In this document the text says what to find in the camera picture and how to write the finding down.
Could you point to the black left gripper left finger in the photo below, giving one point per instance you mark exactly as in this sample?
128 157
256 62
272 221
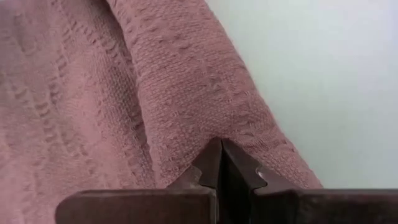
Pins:
140 208

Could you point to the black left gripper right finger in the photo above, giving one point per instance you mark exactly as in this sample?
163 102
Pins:
311 207

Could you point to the grey terry towel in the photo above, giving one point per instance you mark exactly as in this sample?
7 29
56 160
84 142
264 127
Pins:
93 93

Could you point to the green table mat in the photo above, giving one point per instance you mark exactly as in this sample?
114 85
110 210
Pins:
326 77

